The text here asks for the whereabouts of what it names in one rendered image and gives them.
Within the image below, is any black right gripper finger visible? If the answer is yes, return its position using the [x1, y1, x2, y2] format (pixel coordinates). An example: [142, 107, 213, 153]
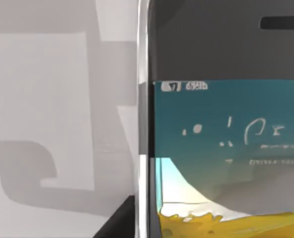
[92, 194, 139, 238]

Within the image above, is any black smartphone with blue screen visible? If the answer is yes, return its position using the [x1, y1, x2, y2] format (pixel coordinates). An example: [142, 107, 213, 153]
[137, 0, 294, 238]

